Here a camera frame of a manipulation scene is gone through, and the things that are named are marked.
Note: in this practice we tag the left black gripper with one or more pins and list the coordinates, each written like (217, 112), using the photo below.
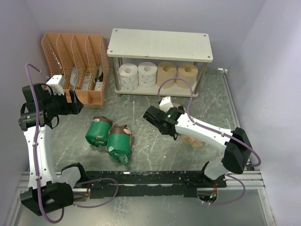
(75, 106)

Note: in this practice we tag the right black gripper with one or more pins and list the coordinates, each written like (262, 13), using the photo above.
(180, 108)

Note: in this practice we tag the kraft roll with label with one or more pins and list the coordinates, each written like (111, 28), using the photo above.
(179, 106)

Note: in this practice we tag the beige paper roll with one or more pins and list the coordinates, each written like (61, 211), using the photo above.
(188, 72)
(165, 70)

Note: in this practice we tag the plain white paper roll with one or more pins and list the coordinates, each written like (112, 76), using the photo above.
(147, 72)

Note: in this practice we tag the white red-dotted paper roll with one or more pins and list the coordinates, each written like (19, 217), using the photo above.
(128, 76)

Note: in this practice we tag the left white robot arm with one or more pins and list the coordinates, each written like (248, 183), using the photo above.
(46, 191)

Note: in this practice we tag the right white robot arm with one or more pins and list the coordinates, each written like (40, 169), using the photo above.
(234, 144)

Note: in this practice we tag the white two-tier shelf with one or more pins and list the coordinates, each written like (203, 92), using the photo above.
(157, 45)

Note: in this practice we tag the papers in organizer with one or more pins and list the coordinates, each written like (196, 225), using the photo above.
(97, 79)

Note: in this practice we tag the kraft wrapped roll with cartoon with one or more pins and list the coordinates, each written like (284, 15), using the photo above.
(192, 141)

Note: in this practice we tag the green wrapped roll left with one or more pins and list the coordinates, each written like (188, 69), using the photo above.
(98, 132)

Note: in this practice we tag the green wrapped roll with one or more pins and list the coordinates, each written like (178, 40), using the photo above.
(119, 145)
(98, 132)

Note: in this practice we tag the orange plastic file organizer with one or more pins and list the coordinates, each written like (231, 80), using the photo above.
(64, 51)

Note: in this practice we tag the green wrapped roll right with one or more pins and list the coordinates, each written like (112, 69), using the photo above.
(119, 145)

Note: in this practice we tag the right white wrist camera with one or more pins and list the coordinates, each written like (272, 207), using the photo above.
(166, 104)

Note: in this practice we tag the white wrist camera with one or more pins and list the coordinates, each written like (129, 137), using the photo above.
(56, 83)
(166, 104)

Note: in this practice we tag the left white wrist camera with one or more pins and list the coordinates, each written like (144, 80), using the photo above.
(56, 83)

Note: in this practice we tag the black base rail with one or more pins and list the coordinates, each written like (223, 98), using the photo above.
(159, 183)

